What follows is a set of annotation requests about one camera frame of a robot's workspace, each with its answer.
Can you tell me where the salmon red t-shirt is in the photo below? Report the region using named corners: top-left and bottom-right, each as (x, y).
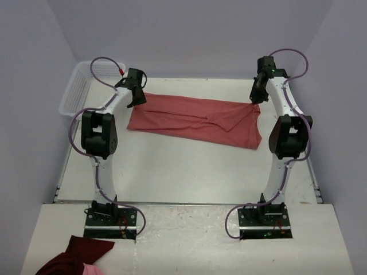
top-left (127, 93), bottom-right (262, 150)

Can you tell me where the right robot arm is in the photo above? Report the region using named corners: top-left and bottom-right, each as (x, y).
top-left (249, 56), bottom-right (313, 225)

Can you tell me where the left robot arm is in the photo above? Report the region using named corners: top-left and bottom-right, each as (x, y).
top-left (81, 68), bottom-right (147, 225)

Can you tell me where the white plastic laundry basket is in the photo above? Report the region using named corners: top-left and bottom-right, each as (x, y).
top-left (58, 60), bottom-right (121, 117)

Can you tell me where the dark maroon t-shirt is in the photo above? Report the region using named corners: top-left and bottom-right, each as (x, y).
top-left (36, 235), bottom-right (115, 275)

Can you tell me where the pink cloth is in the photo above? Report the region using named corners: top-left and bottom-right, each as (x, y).
top-left (82, 264), bottom-right (104, 275)

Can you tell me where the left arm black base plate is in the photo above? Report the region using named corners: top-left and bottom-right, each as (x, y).
top-left (83, 203), bottom-right (137, 241)

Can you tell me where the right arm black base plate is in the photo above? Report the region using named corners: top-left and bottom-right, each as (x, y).
top-left (237, 208), bottom-right (293, 240)

